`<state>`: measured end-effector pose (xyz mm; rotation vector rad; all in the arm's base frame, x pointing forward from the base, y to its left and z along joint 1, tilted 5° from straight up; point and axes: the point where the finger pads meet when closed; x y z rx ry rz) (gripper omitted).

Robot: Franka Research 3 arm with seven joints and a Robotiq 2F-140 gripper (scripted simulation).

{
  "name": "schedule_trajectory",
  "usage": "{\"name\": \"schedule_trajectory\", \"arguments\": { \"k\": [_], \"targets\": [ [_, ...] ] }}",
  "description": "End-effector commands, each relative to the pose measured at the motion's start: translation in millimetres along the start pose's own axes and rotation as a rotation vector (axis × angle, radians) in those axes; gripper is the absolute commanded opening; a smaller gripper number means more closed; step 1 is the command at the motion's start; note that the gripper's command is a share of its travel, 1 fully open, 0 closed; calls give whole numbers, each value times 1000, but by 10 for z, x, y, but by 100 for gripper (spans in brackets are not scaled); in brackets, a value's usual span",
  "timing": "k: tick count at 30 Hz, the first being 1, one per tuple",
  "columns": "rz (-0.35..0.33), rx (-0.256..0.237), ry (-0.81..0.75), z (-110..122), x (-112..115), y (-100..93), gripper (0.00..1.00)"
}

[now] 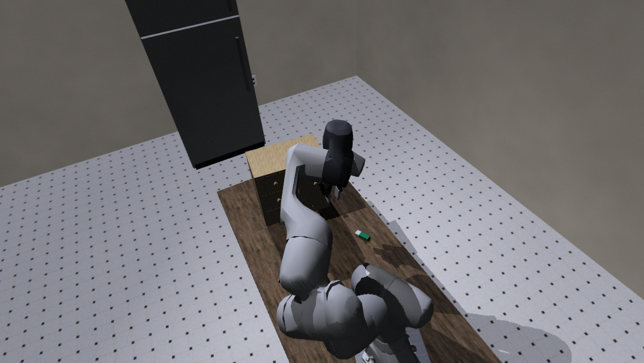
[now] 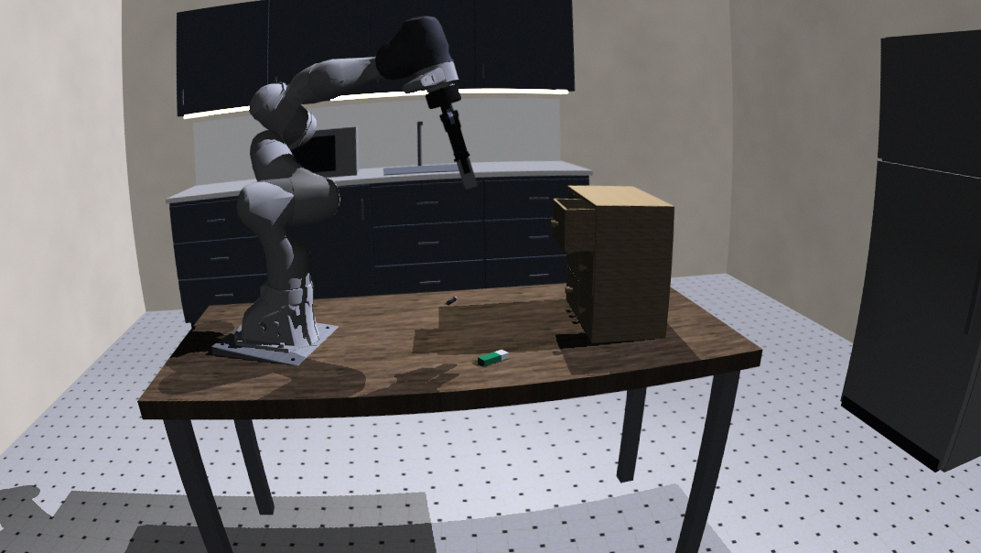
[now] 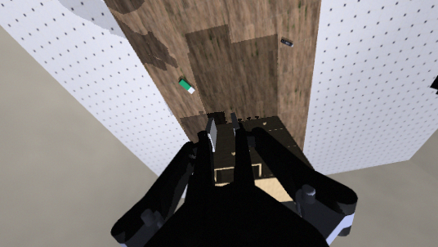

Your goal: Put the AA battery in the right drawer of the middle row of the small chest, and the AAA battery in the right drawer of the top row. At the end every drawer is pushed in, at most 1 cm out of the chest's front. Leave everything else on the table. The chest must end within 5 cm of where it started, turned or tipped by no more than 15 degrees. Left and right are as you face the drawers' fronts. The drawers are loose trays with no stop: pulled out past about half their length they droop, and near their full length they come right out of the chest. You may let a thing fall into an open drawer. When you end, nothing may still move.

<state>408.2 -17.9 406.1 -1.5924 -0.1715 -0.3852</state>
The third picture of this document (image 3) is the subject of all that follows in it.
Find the brown wooden drawer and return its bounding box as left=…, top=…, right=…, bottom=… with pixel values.
left=213, top=143, right=261, bottom=182
left=259, top=148, right=310, bottom=177
left=247, top=117, right=284, bottom=132
left=216, top=122, right=247, bottom=139
left=216, top=137, right=235, bottom=146
left=269, top=130, right=296, bottom=148

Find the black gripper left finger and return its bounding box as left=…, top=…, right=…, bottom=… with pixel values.
left=110, top=117, right=217, bottom=247

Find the small dark brown chest of drawers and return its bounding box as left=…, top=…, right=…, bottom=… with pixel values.
left=215, top=116, right=314, bottom=202

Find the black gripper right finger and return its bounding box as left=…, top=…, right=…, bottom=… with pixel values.
left=230, top=112, right=358, bottom=245

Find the green and white eraser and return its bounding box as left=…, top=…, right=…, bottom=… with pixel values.
left=179, top=79, right=194, bottom=94

